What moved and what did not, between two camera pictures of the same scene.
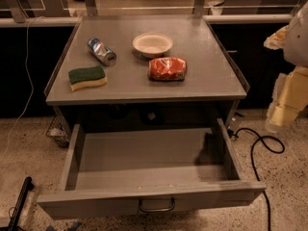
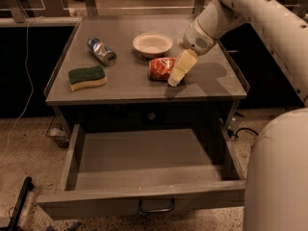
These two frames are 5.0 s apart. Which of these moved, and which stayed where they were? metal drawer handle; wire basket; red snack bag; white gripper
Moved: white gripper
Stayed: red snack bag; wire basket; metal drawer handle
